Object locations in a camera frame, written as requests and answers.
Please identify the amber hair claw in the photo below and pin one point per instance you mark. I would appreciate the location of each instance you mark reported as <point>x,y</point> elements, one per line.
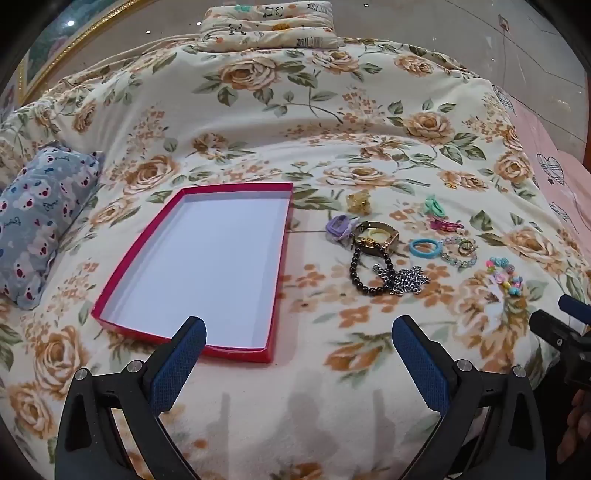
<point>359,203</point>

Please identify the pink heart print sheet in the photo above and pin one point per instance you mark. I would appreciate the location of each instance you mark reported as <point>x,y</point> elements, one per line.
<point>558,170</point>

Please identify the person's right hand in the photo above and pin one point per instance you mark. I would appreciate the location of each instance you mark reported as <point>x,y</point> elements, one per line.
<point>577,429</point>

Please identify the gold trimmed headboard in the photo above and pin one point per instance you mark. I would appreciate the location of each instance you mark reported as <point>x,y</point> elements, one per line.
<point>69,50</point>

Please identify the gold wristwatch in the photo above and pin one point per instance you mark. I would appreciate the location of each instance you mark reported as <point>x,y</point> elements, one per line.
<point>376,237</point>

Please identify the folded cartoon print quilt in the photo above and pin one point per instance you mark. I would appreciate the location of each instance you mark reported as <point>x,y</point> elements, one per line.
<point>272,25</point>

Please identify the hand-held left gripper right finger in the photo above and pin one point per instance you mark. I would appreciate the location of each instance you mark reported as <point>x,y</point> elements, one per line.
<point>422,364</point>

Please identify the mint green hair clip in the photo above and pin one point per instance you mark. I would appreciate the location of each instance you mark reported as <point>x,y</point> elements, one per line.
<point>435,206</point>

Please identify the blue bear print pillow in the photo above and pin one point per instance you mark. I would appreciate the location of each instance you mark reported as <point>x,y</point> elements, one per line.
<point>37,221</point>

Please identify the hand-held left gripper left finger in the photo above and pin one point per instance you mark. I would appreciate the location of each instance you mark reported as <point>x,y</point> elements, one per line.
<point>180,364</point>

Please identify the red shallow cardboard box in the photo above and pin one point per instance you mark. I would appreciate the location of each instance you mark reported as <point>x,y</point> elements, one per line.
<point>203,267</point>

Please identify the pink hair clip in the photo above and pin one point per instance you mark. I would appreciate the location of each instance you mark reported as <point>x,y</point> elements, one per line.
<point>445,225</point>

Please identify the floral cream blanket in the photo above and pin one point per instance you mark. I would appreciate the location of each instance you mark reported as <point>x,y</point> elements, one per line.
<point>286,115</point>

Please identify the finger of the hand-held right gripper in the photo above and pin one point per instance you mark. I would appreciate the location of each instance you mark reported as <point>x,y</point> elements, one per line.
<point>567,304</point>
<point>551,330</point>

